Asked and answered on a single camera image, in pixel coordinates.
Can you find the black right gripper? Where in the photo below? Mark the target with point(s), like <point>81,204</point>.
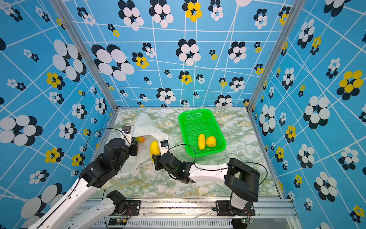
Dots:
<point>157,167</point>

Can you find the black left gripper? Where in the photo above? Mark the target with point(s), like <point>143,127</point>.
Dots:
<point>134,147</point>

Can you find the orange toy mango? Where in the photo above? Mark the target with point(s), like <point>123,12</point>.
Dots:
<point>139,139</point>

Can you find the white plastic bag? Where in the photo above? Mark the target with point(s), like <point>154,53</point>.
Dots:
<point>145,127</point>

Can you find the long yellow toy mango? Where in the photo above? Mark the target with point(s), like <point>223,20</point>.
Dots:
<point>201,142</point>

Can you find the wrinkled yellow toy fruit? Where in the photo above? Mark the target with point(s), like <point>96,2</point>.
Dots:
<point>211,142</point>

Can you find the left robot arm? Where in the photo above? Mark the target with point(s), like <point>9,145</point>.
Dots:
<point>97,173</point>

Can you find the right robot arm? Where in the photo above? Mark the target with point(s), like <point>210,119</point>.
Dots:
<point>240,178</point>

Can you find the green plastic basket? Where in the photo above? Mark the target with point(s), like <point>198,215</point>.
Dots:
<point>201,121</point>

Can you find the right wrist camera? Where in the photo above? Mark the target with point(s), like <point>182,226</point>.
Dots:
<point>164,146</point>

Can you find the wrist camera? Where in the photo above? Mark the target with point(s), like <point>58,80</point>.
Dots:
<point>127,134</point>
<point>164,146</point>

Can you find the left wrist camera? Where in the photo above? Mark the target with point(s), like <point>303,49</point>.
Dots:
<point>127,134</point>

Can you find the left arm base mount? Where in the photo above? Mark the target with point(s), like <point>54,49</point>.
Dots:
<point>128,208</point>

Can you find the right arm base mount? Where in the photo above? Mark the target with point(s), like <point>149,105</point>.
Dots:
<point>224,208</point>

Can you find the front aluminium rail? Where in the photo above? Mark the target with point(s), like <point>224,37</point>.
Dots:
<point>190,213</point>

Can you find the left aluminium frame post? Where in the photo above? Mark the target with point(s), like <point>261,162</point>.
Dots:
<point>61,11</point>

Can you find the aluminium frame post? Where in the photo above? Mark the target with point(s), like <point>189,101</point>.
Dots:
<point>282,38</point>
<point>61,11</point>

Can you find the right aluminium frame post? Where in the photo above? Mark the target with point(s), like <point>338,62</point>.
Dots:
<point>282,38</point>

